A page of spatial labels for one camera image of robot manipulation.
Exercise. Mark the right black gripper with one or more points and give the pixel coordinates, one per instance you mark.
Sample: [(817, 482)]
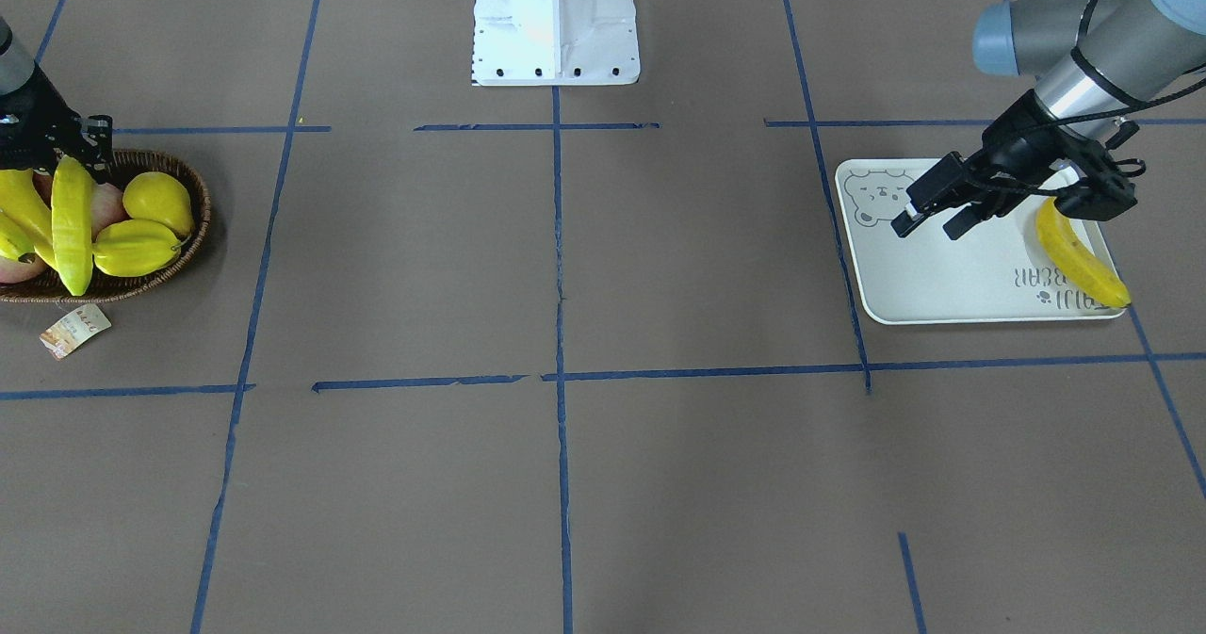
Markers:
[(30, 109)]

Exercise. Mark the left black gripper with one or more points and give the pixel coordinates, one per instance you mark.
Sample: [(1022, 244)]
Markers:
[(1024, 147)]

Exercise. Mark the yellow banana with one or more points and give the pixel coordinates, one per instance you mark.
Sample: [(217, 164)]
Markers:
[(1082, 267), (23, 204), (72, 192), (16, 244)]

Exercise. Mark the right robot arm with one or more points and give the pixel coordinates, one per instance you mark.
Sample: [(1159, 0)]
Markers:
[(16, 67)]

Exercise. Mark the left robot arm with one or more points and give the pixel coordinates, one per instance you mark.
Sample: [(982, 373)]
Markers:
[(1095, 62)]

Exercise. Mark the brown wicker basket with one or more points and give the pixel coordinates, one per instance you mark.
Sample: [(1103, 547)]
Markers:
[(48, 289)]

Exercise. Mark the pink peach apple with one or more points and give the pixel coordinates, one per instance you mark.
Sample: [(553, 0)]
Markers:
[(106, 207)]

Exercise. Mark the yellow pear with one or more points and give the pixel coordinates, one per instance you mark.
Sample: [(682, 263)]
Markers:
[(161, 198)]

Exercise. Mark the white bear tray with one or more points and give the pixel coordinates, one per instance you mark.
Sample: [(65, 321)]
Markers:
[(998, 272)]

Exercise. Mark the yellow starfruit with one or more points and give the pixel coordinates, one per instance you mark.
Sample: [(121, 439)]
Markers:
[(135, 248)]

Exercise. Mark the red yellow apple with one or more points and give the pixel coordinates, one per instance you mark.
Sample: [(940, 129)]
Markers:
[(16, 272)]

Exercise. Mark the paper tag label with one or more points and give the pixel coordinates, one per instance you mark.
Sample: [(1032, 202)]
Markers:
[(74, 330)]

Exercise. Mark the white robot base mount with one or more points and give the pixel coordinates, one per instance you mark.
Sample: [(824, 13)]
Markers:
[(555, 43)]

